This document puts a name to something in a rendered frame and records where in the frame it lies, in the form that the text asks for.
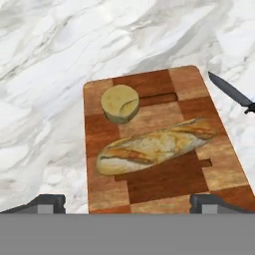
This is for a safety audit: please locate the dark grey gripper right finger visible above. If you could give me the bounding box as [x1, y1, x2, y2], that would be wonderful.
[189, 193, 254, 215]

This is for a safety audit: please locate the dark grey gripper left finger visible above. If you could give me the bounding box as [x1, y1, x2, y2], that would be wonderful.
[0, 193, 67, 215]

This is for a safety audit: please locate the chequered wooden cutting board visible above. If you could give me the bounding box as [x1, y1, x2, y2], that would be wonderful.
[82, 65, 255, 215]

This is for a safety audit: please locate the crusty baguette loaf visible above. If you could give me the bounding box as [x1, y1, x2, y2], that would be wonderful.
[96, 117, 220, 176]

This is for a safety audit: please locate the black kitchen knife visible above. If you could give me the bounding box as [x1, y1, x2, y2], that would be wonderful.
[207, 71, 255, 116]

